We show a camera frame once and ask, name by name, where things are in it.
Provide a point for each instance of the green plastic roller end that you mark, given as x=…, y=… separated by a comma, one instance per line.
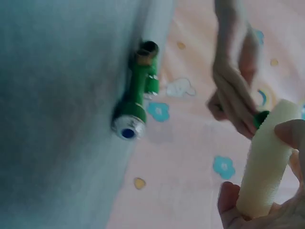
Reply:
x=261, y=119

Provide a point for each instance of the person's left fingers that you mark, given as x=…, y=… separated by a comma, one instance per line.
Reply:
x=233, y=100

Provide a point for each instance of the green pipe valve fitting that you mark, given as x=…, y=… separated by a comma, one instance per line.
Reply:
x=138, y=81

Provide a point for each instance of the person's right hand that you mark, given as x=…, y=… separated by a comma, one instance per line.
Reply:
x=290, y=210

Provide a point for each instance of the person's left hand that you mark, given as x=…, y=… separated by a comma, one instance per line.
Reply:
x=228, y=47

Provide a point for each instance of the pale yellow foam roller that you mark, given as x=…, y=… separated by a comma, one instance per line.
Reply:
x=267, y=155

